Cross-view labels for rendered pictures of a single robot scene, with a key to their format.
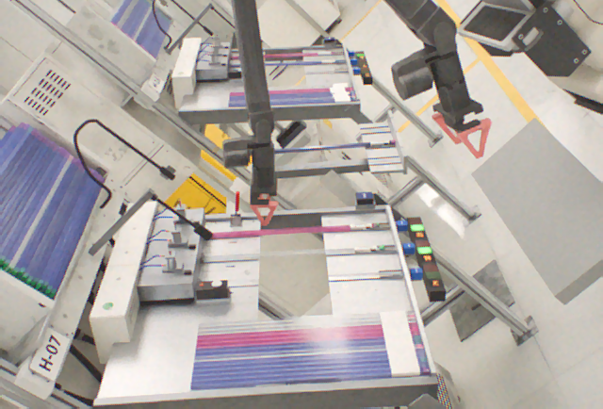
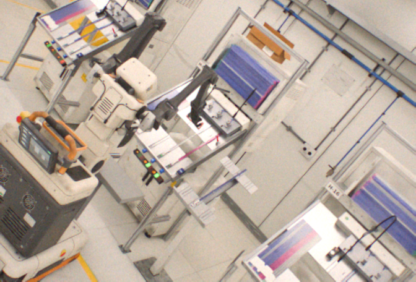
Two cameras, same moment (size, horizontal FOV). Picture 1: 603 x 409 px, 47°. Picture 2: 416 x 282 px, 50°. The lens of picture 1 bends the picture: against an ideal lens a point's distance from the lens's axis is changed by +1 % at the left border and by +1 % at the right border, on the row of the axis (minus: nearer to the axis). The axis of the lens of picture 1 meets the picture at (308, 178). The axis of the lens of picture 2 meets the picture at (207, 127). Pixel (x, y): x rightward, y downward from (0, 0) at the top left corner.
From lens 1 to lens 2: 3.69 m
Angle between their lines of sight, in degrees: 90
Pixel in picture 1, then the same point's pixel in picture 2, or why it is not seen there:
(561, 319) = (109, 246)
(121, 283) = (215, 94)
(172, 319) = not seen: hidden behind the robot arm
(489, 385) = not seen: hidden behind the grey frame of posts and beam
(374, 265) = (159, 148)
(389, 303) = (145, 135)
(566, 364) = (103, 229)
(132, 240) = (229, 107)
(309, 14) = not seen: outside the picture
